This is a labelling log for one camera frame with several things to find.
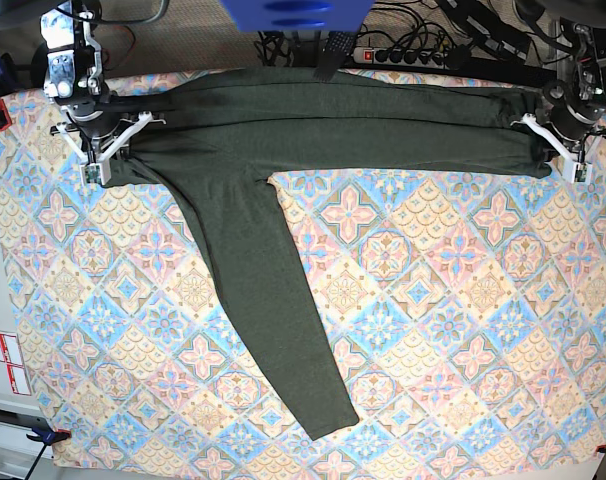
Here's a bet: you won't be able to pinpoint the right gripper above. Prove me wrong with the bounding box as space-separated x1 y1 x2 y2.
65 97 128 155

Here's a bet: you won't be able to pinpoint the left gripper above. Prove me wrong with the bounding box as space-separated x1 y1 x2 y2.
535 82 601 150

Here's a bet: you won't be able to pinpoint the dark green long-sleeve shirt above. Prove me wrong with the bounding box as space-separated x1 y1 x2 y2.
98 66 554 442

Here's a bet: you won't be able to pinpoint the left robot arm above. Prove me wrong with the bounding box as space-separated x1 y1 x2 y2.
543 18 606 153

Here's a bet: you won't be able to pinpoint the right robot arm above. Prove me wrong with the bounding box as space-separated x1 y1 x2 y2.
40 1 122 158

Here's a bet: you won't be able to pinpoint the patterned colourful table cloth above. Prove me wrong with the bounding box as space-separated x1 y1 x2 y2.
0 91 606 479

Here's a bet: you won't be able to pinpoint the blue plastic box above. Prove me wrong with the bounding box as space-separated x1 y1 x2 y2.
221 0 374 32

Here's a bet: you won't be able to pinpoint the black remote control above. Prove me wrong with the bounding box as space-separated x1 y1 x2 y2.
314 31 356 82

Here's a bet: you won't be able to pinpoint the red white labels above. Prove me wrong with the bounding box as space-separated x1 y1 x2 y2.
0 332 31 396

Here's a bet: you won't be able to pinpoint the blue clamp lower left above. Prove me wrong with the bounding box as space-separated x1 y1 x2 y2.
25 428 72 480

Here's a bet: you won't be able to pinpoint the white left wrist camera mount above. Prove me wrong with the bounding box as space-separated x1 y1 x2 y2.
511 114 606 185

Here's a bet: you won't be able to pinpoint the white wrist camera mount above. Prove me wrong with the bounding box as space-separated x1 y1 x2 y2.
50 111 166 187
511 114 606 185

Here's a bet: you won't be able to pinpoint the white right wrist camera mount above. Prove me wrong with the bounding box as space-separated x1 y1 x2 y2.
50 111 166 187

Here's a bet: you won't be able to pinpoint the black power strip red switch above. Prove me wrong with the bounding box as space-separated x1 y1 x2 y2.
352 47 445 69

